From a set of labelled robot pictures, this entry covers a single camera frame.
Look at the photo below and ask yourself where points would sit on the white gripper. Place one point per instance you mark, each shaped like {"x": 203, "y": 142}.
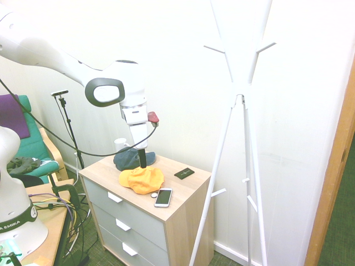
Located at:
{"x": 137, "y": 133}

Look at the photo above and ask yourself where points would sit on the orange smiley baseball cap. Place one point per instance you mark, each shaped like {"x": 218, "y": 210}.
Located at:
{"x": 144, "y": 181}

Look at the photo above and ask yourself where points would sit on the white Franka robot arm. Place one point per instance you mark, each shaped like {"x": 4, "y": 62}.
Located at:
{"x": 55, "y": 61}

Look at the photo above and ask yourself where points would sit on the dark green cap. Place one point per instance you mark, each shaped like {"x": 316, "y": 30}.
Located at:
{"x": 124, "y": 162}

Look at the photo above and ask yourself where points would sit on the white mug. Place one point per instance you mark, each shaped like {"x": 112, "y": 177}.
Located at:
{"x": 119, "y": 144}

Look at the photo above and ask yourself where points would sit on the small round white disc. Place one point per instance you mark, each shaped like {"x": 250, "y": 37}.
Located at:
{"x": 154, "y": 195}

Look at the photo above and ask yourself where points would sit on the white smartphone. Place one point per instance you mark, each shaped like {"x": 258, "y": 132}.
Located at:
{"x": 163, "y": 197}

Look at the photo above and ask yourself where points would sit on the black card wallet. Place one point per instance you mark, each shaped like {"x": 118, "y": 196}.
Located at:
{"x": 184, "y": 173}

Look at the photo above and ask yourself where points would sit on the grey dresser drawer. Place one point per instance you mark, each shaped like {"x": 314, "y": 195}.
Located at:
{"x": 138, "y": 219}
{"x": 144, "y": 246}
{"x": 113, "y": 243}

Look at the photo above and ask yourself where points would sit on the light wood dresser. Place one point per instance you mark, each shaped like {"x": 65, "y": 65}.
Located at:
{"x": 188, "y": 199}

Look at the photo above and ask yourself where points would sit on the dark metal C-clamp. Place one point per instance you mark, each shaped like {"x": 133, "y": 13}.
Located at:
{"x": 72, "y": 195}

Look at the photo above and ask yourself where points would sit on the black tripod stand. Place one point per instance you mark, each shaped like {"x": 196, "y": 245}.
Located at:
{"x": 69, "y": 124}

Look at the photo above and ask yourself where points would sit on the green wooden armchair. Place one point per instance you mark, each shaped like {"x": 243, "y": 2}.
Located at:
{"x": 36, "y": 144}

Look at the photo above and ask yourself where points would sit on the light wood robot table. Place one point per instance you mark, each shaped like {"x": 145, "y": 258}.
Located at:
{"x": 54, "y": 230}

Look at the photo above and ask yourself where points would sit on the dark olive garment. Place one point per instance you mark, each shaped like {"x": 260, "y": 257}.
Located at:
{"x": 23, "y": 164}

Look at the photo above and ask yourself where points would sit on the white coat rack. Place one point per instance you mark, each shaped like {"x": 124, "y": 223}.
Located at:
{"x": 239, "y": 88}

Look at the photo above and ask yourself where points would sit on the purple cloth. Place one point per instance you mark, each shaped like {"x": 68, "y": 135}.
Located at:
{"x": 12, "y": 116}

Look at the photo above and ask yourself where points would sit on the black bar camera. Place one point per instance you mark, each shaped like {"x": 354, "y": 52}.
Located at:
{"x": 60, "y": 93}

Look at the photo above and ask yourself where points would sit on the wooden door frame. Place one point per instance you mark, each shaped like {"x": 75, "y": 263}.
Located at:
{"x": 330, "y": 180}

